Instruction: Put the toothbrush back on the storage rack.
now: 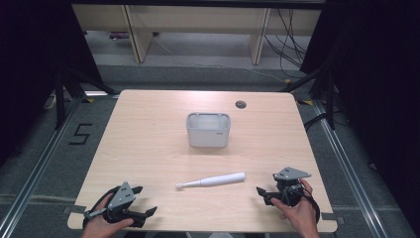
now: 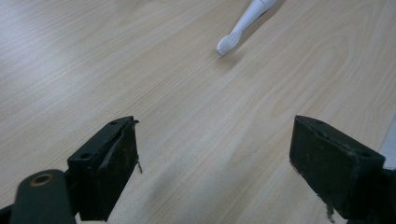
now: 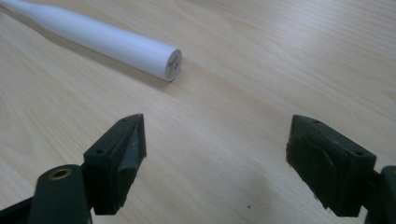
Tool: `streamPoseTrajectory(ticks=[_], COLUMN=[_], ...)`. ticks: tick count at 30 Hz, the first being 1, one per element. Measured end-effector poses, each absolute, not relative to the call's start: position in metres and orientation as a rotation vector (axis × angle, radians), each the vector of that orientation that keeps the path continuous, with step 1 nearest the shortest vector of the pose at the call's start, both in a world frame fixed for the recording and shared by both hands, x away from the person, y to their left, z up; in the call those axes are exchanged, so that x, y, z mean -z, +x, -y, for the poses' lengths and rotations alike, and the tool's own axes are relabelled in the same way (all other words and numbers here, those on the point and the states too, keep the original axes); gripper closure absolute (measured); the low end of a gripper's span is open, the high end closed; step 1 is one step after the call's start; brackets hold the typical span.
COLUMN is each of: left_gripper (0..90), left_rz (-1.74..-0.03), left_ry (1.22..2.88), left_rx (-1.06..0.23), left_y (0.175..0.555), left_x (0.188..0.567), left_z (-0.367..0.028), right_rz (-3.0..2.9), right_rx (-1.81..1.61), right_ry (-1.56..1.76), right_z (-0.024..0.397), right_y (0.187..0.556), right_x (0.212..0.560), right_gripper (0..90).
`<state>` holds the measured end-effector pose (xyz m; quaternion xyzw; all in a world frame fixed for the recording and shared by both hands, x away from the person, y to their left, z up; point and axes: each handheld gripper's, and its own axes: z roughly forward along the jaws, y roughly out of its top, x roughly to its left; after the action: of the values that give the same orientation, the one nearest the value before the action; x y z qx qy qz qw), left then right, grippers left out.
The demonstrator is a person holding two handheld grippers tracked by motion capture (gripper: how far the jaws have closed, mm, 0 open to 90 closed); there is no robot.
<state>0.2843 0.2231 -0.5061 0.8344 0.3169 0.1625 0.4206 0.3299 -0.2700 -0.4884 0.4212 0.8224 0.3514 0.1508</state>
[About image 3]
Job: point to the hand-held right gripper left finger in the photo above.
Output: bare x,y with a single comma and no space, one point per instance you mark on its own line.
113,168

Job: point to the white electric toothbrush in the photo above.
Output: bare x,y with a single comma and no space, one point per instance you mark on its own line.
102,39

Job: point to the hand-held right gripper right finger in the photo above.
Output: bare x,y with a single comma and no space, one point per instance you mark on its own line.
330,174

